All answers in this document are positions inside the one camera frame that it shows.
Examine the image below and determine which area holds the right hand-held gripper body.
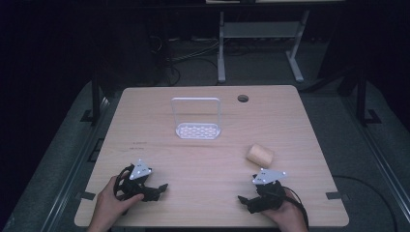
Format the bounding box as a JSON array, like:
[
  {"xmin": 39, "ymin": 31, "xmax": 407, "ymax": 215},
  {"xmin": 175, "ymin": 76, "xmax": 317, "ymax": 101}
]
[{"xmin": 250, "ymin": 167, "xmax": 288, "ymax": 215}]

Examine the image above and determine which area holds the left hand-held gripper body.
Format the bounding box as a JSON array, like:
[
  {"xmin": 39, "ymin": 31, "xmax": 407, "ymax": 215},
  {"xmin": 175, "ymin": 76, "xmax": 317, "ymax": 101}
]
[{"xmin": 114, "ymin": 159, "xmax": 155, "ymax": 203}]

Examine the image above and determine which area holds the person's right hand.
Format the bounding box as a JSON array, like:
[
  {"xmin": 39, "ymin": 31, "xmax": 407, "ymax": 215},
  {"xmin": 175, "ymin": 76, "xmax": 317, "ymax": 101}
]
[{"xmin": 259, "ymin": 188, "xmax": 309, "ymax": 232}]

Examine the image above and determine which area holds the person's left hand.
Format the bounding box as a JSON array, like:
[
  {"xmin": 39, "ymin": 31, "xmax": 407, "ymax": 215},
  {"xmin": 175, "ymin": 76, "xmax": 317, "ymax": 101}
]
[{"xmin": 95, "ymin": 175, "xmax": 145, "ymax": 228}]

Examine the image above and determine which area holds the beige bread roll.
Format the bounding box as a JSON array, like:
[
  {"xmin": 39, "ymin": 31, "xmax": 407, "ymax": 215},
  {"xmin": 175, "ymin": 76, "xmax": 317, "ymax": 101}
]
[{"xmin": 246, "ymin": 143, "xmax": 276, "ymax": 169}]

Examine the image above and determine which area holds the grey tape strip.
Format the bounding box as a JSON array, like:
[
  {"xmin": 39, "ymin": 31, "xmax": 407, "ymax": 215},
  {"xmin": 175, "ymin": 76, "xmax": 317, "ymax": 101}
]
[
  {"xmin": 74, "ymin": 190, "xmax": 97, "ymax": 201},
  {"xmin": 325, "ymin": 190, "xmax": 350, "ymax": 201}
]

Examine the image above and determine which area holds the white perforated rack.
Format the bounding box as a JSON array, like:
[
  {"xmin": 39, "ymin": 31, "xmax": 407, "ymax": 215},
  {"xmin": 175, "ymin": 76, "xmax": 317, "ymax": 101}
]
[{"xmin": 170, "ymin": 96, "xmax": 222, "ymax": 141}]

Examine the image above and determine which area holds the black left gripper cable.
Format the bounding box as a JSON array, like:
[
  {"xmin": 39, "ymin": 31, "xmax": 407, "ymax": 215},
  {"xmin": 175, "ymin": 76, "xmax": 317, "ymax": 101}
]
[{"xmin": 112, "ymin": 164, "xmax": 135, "ymax": 202}]

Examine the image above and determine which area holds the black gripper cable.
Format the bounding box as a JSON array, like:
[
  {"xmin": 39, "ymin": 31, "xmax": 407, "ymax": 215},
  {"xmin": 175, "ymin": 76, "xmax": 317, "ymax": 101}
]
[
  {"xmin": 280, "ymin": 186, "xmax": 310, "ymax": 230},
  {"xmin": 112, "ymin": 164, "xmax": 135, "ymax": 202}
]

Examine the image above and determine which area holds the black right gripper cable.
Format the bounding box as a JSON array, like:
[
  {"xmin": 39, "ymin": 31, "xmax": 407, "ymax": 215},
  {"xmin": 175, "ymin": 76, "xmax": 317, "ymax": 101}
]
[{"xmin": 280, "ymin": 186, "xmax": 310, "ymax": 230}]

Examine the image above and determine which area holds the metal frame rail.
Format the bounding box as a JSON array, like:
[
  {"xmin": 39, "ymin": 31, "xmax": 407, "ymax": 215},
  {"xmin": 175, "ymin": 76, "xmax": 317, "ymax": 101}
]
[
  {"xmin": 341, "ymin": 96, "xmax": 410, "ymax": 224},
  {"xmin": 40, "ymin": 96, "xmax": 112, "ymax": 232}
]

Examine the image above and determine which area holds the black metal stand post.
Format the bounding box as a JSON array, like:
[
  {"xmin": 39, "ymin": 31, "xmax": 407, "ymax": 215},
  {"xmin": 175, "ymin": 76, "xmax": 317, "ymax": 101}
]
[
  {"xmin": 355, "ymin": 64, "xmax": 383, "ymax": 128},
  {"xmin": 79, "ymin": 61, "xmax": 103, "ymax": 126}
]

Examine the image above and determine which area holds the black floor cable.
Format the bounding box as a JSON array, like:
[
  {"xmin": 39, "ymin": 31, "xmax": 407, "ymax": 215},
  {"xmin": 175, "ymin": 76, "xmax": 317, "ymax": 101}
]
[{"xmin": 332, "ymin": 174, "xmax": 399, "ymax": 232}]

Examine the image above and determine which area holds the tangle of black cables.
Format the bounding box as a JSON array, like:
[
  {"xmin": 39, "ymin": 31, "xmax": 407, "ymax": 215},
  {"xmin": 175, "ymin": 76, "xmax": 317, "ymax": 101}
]
[{"xmin": 149, "ymin": 33, "xmax": 220, "ymax": 87}]

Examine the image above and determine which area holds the grey metal desk frame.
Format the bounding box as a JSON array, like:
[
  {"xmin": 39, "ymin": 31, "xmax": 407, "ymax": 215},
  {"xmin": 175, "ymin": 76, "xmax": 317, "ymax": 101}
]
[{"xmin": 217, "ymin": 9, "xmax": 311, "ymax": 85}]

